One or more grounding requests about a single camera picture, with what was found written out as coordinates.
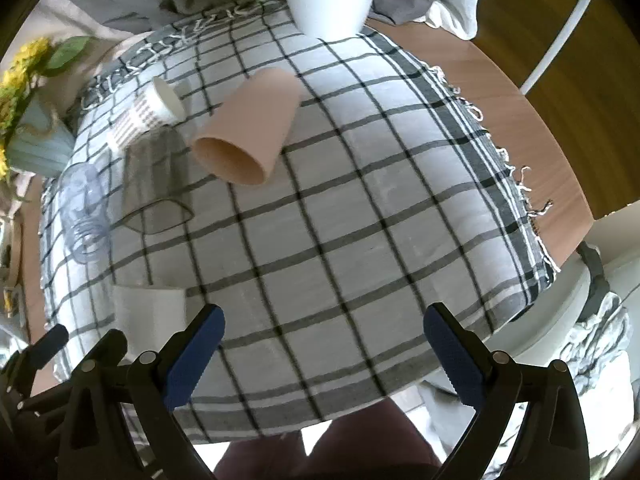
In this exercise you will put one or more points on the clear plastic cup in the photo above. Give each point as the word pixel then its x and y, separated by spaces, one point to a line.
pixel 85 210

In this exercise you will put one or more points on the white cloth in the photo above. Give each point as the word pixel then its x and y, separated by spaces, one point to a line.
pixel 460 5

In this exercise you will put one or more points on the white patterned paper cup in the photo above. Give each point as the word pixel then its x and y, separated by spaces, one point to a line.
pixel 140 115

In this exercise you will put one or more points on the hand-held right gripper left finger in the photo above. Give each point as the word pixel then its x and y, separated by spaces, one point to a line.
pixel 196 355

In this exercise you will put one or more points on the grey translucent cup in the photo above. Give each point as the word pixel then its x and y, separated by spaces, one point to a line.
pixel 152 175

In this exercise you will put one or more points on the pink cup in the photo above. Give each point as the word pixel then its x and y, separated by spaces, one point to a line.
pixel 250 120

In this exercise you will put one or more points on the grey striped fabric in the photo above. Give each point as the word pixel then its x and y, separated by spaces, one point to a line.
pixel 600 350

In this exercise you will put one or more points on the light blue ribbed pot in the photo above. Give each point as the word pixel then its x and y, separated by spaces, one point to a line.
pixel 40 147

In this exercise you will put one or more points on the grey checked cloth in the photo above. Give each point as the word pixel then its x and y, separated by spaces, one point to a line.
pixel 350 235

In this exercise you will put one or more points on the yellow artificial flowers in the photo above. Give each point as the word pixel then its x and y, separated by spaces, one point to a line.
pixel 22 75

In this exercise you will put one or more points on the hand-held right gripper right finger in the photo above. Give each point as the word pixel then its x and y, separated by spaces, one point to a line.
pixel 452 360

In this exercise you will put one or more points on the plain white cup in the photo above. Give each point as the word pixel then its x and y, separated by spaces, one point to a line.
pixel 150 315

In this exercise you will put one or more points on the white tube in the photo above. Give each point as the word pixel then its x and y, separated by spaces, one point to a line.
pixel 560 35

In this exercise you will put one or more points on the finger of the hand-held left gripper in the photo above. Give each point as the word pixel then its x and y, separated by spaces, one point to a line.
pixel 50 342

